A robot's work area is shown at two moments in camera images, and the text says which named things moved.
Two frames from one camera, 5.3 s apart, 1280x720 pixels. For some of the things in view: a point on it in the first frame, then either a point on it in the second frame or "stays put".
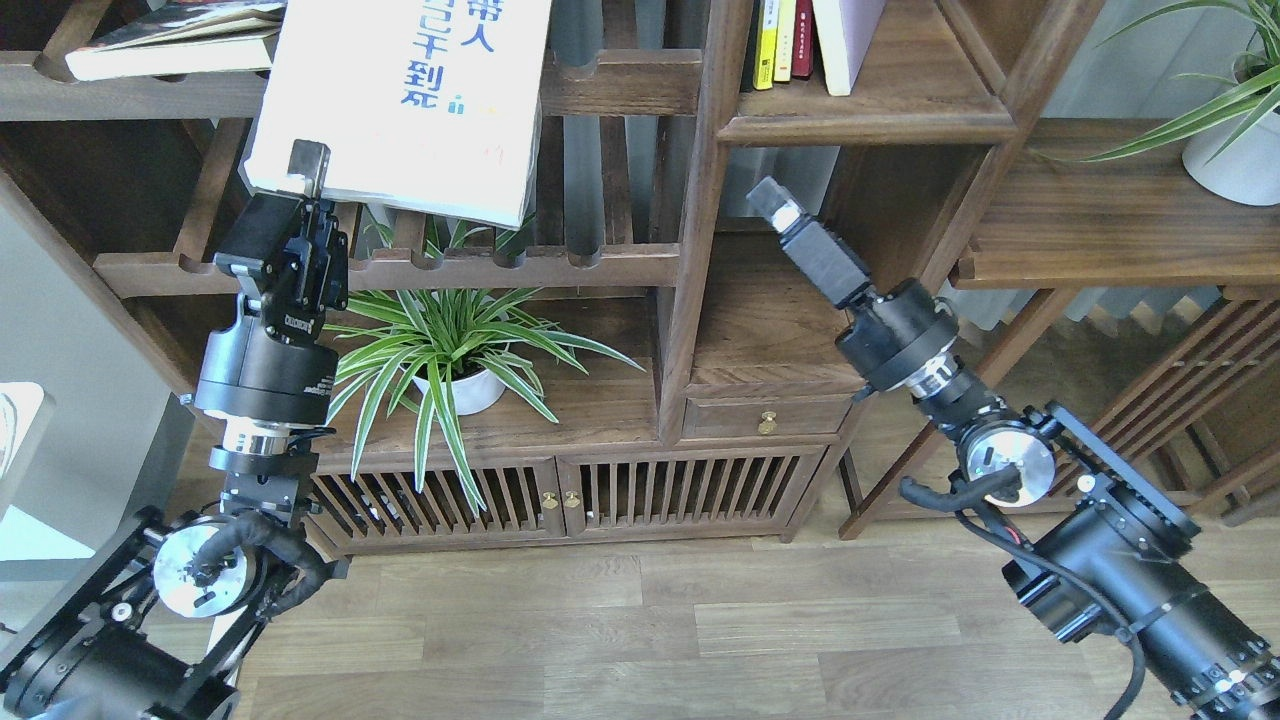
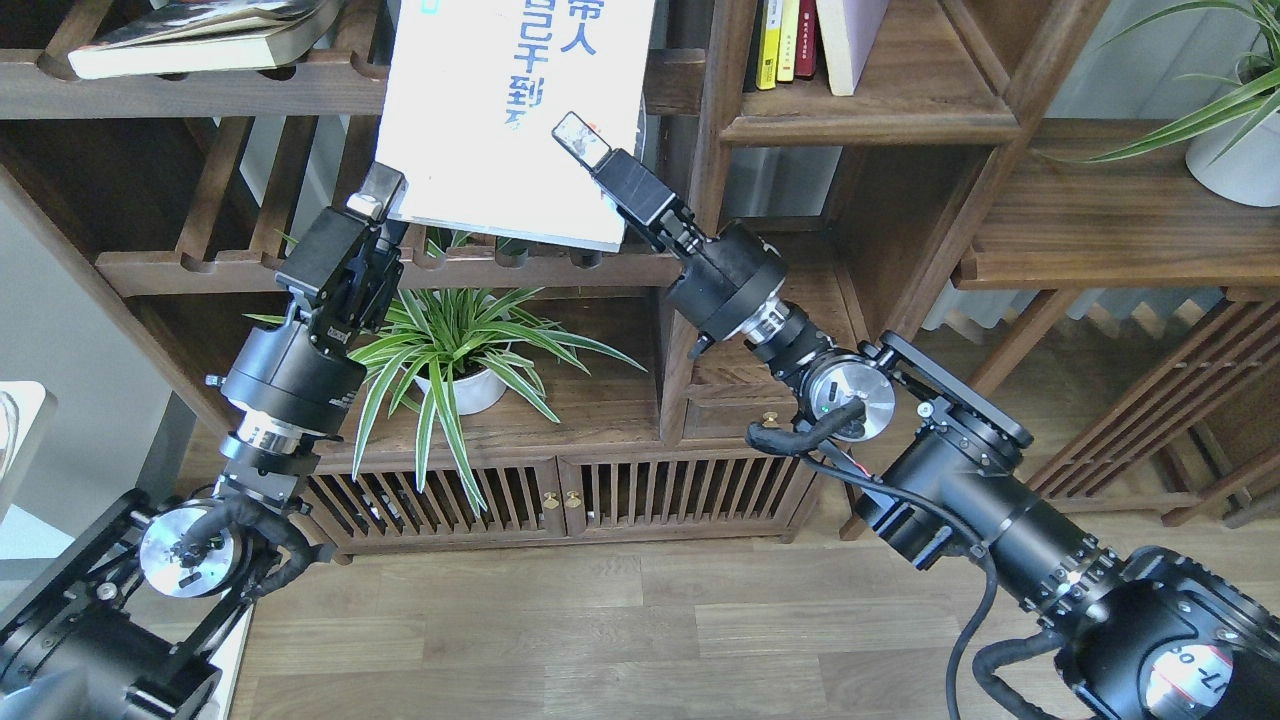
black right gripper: (902, 340) → (723, 274)
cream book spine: (785, 40) stays put
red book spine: (802, 56) stays put
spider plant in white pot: (459, 354) stays put
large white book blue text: (434, 104) → (472, 91)
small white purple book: (844, 31) stays put
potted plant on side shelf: (1232, 140) stays put
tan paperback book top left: (187, 39) stays put
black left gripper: (272, 361) → (303, 373)
